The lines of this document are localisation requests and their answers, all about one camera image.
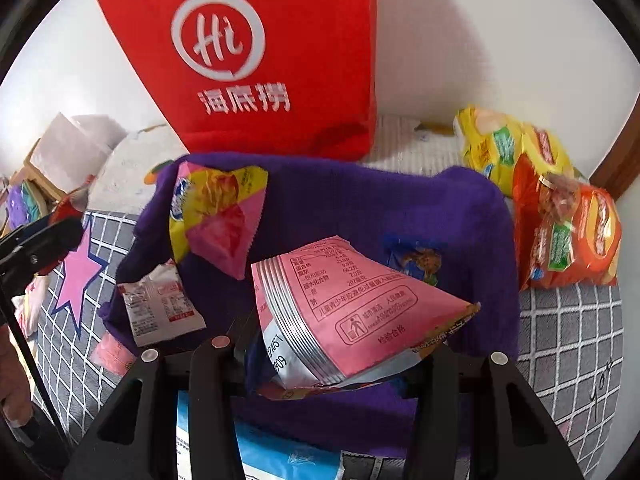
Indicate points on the purple felt tray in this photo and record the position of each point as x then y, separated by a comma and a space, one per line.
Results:
340, 200

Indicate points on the white red snack packet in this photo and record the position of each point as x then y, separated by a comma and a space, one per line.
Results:
160, 310

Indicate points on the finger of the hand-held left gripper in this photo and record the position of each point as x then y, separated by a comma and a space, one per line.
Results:
25, 232
45, 250

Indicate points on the person's left hand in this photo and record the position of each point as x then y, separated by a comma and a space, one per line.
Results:
12, 375

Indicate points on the grey checked star cloth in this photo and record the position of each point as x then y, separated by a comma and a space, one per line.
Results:
560, 340

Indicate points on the blue cardboard box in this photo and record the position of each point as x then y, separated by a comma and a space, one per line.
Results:
285, 455

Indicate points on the orange chips bag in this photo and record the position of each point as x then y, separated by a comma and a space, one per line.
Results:
590, 240

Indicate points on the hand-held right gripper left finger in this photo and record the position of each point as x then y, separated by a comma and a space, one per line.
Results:
220, 375

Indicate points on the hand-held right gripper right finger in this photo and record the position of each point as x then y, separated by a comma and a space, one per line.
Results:
440, 380

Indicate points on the yellow pink snack packet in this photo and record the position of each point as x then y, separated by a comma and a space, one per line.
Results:
215, 210

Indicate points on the white plastic bag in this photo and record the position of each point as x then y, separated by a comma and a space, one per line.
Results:
75, 145

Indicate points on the yellow chips bag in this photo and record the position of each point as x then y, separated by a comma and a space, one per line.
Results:
480, 145

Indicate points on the pink white snack packet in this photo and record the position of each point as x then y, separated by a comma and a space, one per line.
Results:
112, 355

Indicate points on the brown wooden door frame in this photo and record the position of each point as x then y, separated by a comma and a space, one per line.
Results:
617, 175

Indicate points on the blue snack packet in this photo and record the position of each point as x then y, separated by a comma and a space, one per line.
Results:
415, 260

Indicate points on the red paper bag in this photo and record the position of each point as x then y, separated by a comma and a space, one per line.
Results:
300, 35

